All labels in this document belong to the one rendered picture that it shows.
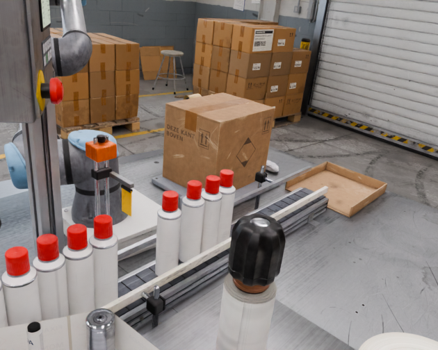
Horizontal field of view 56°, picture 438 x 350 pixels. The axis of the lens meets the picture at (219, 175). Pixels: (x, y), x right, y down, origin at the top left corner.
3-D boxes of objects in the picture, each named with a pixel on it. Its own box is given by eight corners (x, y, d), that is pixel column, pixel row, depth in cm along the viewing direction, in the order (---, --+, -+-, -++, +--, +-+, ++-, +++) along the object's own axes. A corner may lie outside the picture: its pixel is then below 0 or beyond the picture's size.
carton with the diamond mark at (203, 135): (212, 201, 135) (220, 121, 124) (161, 176, 148) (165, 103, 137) (264, 177, 157) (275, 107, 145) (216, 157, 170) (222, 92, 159)
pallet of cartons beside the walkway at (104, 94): (141, 130, 445) (143, 44, 408) (66, 144, 390) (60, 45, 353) (87, 102, 521) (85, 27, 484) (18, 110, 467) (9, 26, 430)
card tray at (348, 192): (349, 217, 138) (352, 207, 137) (284, 189, 153) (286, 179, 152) (384, 192, 159) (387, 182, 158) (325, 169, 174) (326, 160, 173)
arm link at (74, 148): (123, 187, 107) (119, 137, 102) (68, 194, 103) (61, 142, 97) (117, 170, 117) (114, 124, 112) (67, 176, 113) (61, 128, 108)
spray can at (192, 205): (188, 268, 98) (195, 190, 89) (173, 257, 101) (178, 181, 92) (204, 259, 101) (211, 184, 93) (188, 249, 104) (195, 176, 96)
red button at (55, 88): (37, 80, 58) (60, 81, 59) (42, 74, 61) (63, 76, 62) (39, 107, 59) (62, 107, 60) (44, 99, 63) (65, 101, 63)
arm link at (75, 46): (98, 51, 125) (83, -25, 154) (59, 51, 122) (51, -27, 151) (99, 82, 134) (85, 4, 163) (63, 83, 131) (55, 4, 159)
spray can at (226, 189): (219, 251, 105) (228, 178, 96) (204, 242, 108) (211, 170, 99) (233, 244, 109) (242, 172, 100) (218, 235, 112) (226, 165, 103)
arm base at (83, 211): (85, 234, 105) (80, 198, 101) (63, 211, 115) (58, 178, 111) (138, 217, 113) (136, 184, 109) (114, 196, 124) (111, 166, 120)
